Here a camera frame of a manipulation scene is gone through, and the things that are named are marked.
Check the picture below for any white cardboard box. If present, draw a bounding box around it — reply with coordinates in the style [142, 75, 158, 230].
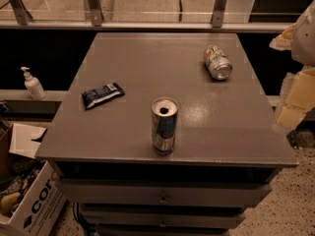
[0, 123, 66, 236]

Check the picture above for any top grey drawer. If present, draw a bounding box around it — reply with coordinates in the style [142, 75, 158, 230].
[56, 179, 271, 208]

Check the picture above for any silver blue redbull can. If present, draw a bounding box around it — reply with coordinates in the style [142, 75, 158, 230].
[152, 97, 178, 155]

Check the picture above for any metal glass railing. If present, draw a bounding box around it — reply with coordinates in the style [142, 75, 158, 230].
[0, 0, 314, 32]

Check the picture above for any green 7up can lying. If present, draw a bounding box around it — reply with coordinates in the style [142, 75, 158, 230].
[204, 45, 232, 81]

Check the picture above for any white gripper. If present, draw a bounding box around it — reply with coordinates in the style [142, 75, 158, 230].
[269, 0, 315, 134]

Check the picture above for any grey drawer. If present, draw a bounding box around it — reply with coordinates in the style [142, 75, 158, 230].
[56, 179, 271, 208]
[81, 205, 245, 229]

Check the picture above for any dark blue snack packet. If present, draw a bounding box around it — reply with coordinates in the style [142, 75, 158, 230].
[82, 83, 125, 110]

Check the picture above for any grey drawer cabinet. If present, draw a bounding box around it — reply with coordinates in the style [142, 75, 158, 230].
[37, 33, 296, 236]

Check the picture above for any white pump dispenser bottle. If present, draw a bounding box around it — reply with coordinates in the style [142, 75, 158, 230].
[21, 67, 46, 100]

